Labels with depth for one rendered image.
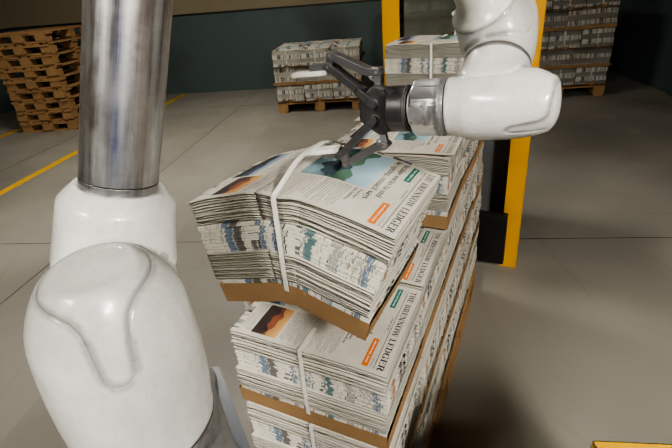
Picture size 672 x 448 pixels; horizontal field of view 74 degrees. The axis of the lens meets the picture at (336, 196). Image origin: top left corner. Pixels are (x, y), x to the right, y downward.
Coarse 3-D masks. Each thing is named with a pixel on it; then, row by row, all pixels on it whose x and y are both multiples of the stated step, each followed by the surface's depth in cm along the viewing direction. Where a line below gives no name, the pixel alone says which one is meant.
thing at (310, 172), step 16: (304, 160) 90; (320, 160) 89; (336, 160) 88; (304, 176) 82; (320, 176) 81; (256, 192) 76; (272, 192) 76; (288, 192) 76; (304, 192) 75; (288, 208) 75; (272, 224) 77; (288, 224) 76; (272, 240) 79; (288, 240) 77; (272, 256) 80; (288, 256) 78; (288, 272) 80
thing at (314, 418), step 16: (448, 272) 145; (464, 272) 186; (464, 304) 200; (432, 320) 127; (448, 320) 156; (416, 368) 113; (256, 400) 107; (272, 400) 104; (304, 416) 101; (320, 416) 99; (336, 432) 99; (352, 432) 96; (368, 432) 94
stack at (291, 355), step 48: (432, 240) 127; (432, 288) 125; (240, 336) 99; (288, 336) 96; (336, 336) 95; (384, 336) 94; (432, 336) 129; (240, 384) 106; (288, 384) 98; (336, 384) 92; (384, 384) 86; (432, 384) 139; (288, 432) 107; (384, 432) 92; (432, 432) 152
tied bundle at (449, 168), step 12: (348, 132) 150; (396, 156) 127; (408, 156) 126; (420, 156) 124; (432, 156) 124; (444, 156) 123; (456, 156) 136; (432, 168) 124; (444, 168) 123; (456, 168) 141; (444, 180) 124; (456, 180) 141; (444, 192) 126; (456, 192) 144; (432, 204) 129; (444, 204) 128; (444, 216) 129
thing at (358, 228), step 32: (384, 160) 90; (320, 192) 75; (352, 192) 77; (384, 192) 78; (416, 192) 81; (320, 224) 72; (352, 224) 70; (384, 224) 69; (416, 224) 87; (320, 256) 75; (352, 256) 72; (384, 256) 70; (320, 288) 78; (352, 288) 74; (384, 288) 80
